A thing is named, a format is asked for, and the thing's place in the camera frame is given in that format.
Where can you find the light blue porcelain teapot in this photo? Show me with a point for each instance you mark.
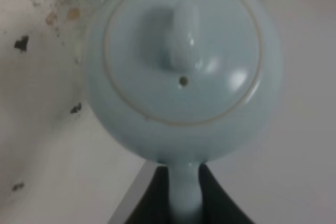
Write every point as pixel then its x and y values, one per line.
pixel 182 82

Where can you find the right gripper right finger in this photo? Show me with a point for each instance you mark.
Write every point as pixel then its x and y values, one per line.
pixel 218 207

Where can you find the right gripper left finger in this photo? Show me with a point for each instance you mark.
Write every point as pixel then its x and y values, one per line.
pixel 154 204

